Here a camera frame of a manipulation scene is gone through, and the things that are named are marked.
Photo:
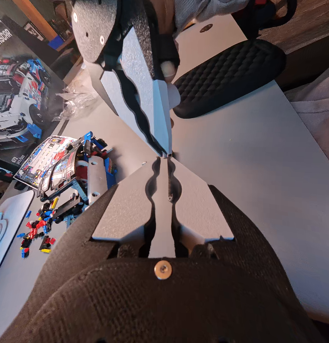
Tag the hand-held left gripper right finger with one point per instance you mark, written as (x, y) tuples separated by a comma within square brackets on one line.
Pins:
[(202, 211)]

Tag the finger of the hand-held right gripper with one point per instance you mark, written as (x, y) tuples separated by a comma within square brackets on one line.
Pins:
[(145, 80), (113, 91)]

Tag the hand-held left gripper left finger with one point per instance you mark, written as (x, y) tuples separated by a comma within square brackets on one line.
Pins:
[(127, 211)]

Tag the partly built lego car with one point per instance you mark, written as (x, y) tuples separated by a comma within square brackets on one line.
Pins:
[(96, 176)]

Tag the pile of colourful lego pieces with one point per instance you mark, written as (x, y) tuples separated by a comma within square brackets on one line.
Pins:
[(33, 231)]

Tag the person's right forearm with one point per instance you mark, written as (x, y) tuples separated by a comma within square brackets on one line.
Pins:
[(207, 10)]

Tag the lego set cardboard box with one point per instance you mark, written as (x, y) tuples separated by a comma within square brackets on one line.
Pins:
[(17, 88)]

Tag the person's right hand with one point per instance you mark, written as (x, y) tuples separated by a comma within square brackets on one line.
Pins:
[(168, 69)]

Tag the heap of clear plastic bags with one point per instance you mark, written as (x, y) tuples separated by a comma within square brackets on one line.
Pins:
[(76, 99)]

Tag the black padded chair armrest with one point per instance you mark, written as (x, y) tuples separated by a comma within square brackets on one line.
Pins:
[(228, 77)]

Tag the shiny sticker sheet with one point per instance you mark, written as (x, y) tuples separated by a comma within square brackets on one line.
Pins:
[(38, 163)]

